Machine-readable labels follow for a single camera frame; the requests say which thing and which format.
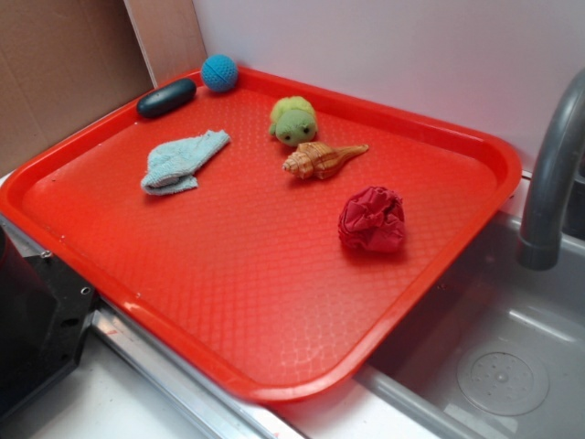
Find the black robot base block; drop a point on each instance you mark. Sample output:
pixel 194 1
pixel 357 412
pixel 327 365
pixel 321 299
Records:
pixel 45 312

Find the orange spiral sea shell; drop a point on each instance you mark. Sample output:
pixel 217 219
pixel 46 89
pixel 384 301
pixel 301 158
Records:
pixel 319 160

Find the red plastic tray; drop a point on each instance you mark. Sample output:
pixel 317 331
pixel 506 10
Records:
pixel 245 276

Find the crumpled red cloth ball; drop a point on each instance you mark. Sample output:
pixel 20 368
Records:
pixel 373 220

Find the green plush turtle toy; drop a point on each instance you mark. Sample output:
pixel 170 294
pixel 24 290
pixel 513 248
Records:
pixel 293 121

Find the light blue folded towel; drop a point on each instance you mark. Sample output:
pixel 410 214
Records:
pixel 171 166

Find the blue textured rubber ball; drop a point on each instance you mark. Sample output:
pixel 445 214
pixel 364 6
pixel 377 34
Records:
pixel 220 73

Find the dark oval stone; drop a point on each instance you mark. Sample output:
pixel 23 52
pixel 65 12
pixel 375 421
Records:
pixel 167 98

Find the grey plastic sink basin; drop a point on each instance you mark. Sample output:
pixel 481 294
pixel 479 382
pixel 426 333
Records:
pixel 492 350

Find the grey sink faucet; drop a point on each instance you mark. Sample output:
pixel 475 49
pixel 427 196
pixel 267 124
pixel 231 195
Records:
pixel 555 199

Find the brown cardboard panel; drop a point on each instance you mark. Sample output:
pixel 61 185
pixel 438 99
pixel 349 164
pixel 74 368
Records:
pixel 65 64

